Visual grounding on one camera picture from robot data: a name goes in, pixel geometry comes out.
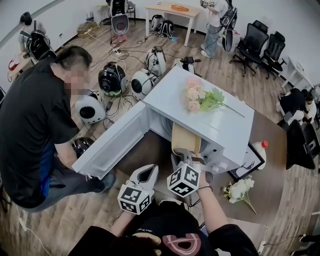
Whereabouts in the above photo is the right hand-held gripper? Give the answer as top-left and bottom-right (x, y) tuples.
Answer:
(166, 148), (202, 198)

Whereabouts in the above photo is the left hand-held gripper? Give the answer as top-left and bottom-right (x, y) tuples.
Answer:
(117, 164), (159, 215)

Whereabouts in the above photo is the beige paper food container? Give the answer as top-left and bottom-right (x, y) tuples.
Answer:
(171, 123), (202, 154)

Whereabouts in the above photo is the white microwave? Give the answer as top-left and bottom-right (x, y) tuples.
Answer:
(71, 65), (255, 181)

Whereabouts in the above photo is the person's right forearm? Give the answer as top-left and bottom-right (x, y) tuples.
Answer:
(197, 184), (232, 235)

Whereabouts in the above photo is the person's left forearm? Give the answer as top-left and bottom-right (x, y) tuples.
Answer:
(109, 209), (137, 237)

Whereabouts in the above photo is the glass vessel with red liquid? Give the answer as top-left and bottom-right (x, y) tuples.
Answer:
(8, 59), (20, 73)

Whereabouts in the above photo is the person's right hand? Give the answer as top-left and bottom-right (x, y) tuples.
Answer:
(193, 157), (214, 187)

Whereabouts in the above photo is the person's black top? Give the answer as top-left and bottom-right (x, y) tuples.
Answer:
(68, 199), (260, 256)

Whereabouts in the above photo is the pink flower bouquet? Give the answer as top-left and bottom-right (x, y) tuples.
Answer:
(184, 77), (246, 118)

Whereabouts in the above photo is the white flower bouquet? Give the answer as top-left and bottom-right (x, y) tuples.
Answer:
(223, 175), (258, 215)

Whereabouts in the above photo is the clear bottle with red cap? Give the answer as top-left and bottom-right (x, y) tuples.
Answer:
(251, 139), (269, 171)

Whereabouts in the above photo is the white pod backpack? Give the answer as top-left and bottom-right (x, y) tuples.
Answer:
(130, 68), (161, 102)
(74, 91), (107, 125)

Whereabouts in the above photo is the black pod backpack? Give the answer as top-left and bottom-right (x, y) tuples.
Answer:
(98, 61), (127, 98)

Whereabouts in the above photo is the black office chair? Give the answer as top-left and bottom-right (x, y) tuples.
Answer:
(257, 31), (288, 80)
(284, 119), (317, 171)
(229, 19), (270, 77)

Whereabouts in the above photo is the grey and white backpack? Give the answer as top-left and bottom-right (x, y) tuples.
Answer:
(149, 14), (165, 32)

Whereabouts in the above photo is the white desk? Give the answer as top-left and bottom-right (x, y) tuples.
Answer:
(281, 56), (315, 92)

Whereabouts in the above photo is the light wooden table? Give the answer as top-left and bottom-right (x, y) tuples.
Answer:
(144, 1), (203, 48)

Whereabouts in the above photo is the round wooden table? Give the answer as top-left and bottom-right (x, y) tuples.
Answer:
(6, 51), (35, 81)

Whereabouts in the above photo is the deer picture frame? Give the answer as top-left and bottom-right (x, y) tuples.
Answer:
(227, 141), (266, 183)

